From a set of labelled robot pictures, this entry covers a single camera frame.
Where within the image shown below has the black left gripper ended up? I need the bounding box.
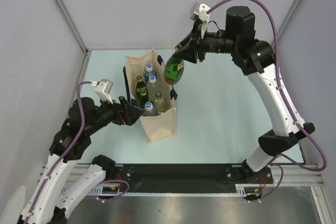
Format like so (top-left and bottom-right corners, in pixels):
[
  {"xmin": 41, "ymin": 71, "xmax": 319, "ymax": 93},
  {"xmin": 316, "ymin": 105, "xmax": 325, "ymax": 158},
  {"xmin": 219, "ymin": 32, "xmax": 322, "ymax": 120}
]
[{"xmin": 86, "ymin": 92, "xmax": 145, "ymax": 134}]

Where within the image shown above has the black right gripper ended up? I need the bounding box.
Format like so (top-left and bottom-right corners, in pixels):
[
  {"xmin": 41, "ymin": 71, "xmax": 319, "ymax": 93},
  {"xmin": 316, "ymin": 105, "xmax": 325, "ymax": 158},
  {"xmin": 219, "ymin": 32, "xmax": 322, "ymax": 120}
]
[{"xmin": 173, "ymin": 21, "xmax": 239, "ymax": 63}]

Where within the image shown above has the green Perrier bottle back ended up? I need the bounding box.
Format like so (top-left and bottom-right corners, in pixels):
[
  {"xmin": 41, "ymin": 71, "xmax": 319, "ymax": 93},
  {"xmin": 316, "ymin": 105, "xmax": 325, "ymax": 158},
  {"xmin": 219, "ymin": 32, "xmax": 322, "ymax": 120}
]
[{"xmin": 164, "ymin": 56, "xmax": 184, "ymax": 85}]

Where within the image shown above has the clear glass bottle green cap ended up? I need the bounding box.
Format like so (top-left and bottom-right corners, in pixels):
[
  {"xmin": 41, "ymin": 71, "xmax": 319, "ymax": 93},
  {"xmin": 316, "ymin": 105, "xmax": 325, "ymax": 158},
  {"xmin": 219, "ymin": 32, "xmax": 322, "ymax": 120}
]
[{"xmin": 154, "ymin": 91, "xmax": 167, "ymax": 114}]

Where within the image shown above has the clear unlabelled plastic water bottle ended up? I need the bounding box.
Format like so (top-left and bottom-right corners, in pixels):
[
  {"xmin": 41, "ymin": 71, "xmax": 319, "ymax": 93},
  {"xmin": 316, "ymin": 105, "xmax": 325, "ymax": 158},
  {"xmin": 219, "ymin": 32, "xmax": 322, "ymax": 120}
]
[{"xmin": 147, "ymin": 75, "xmax": 166, "ymax": 103}]

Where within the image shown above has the blue label water bottle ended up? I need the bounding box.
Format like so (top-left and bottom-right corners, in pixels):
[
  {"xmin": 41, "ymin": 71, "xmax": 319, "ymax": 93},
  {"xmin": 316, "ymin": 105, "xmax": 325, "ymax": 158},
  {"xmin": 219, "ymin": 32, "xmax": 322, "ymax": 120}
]
[{"xmin": 143, "ymin": 63, "xmax": 157, "ymax": 83}]

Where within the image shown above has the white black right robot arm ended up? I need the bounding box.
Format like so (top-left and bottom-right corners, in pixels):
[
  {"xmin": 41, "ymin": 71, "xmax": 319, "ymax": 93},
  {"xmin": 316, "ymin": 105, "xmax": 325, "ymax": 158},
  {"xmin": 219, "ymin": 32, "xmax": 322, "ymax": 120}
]
[{"xmin": 171, "ymin": 3, "xmax": 315, "ymax": 183}]

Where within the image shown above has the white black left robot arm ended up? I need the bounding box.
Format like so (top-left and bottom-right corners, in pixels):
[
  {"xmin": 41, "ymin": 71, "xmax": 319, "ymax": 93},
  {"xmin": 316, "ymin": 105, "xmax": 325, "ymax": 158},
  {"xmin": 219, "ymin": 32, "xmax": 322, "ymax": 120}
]
[{"xmin": 17, "ymin": 96, "xmax": 144, "ymax": 223}]

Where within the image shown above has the beige canvas tote bag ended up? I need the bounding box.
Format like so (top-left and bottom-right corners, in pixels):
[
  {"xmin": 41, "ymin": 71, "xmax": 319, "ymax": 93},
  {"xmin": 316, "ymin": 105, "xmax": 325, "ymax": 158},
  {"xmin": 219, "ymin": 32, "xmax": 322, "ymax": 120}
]
[{"xmin": 123, "ymin": 49, "xmax": 177, "ymax": 142}]

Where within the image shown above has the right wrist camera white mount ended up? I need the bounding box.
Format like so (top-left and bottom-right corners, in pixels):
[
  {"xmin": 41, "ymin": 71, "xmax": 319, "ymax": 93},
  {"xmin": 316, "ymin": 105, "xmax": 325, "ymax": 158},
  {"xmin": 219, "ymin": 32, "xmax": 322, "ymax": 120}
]
[{"xmin": 190, "ymin": 3, "xmax": 210, "ymax": 39}]

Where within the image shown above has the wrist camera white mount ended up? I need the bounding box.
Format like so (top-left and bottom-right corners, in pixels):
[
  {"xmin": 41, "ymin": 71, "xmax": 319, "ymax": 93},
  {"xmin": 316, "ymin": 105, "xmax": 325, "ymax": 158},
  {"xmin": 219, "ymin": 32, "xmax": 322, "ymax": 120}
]
[
  {"xmin": 91, "ymin": 79, "xmax": 114, "ymax": 104},
  {"xmin": 190, "ymin": 3, "xmax": 210, "ymax": 39}
]

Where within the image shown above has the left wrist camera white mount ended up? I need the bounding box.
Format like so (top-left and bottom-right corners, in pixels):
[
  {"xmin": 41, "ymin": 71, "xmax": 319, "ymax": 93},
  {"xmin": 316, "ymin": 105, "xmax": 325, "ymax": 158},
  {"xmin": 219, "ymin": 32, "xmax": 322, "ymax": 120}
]
[{"xmin": 91, "ymin": 79, "xmax": 114, "ymax": 104}]

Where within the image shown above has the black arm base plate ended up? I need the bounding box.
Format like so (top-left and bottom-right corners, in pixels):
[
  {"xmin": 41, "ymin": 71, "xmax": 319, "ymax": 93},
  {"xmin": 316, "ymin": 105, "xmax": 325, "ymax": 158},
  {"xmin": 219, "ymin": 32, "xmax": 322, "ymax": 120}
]
[{"xmin": 115, "ymin": 164, "xmax": 274, "ymax": 193}]

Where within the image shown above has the white slotted cable duct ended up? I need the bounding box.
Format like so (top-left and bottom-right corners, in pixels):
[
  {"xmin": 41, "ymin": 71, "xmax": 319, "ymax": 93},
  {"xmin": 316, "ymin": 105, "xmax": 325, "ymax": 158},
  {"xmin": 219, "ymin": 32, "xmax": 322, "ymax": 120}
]
[{"xmin": 62, "ymin": 184, "xmax": 272, "ymax": 196}]

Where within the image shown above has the aluminium corner post right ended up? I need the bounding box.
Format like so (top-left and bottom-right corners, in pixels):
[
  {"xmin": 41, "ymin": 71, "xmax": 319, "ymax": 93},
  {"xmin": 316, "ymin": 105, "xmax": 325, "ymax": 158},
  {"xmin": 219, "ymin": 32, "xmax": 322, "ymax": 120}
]
[{"xmin": 278, "ymin": 0, "xmax": 303, "ymax": 40}]

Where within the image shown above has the aluminium corner post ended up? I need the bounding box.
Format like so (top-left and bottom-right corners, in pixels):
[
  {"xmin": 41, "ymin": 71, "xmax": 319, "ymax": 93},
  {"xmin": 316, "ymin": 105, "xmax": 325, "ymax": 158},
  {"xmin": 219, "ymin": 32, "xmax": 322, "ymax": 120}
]
[
  {"xmin": 38, "ymin": 0, "xmax": 89, "ymax": 54},
  {"xmin": 278, "ymin": 0, "xmax": 303, "ymax": 40}
]

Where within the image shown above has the aluminium corner post left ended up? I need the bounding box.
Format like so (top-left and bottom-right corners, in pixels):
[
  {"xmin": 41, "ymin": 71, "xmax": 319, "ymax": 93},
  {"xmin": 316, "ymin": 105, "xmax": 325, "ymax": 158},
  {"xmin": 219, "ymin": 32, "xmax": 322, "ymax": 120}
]
[{"xmin": 38, "ymin": 0, "xmax": 89, "ymax": 54}]

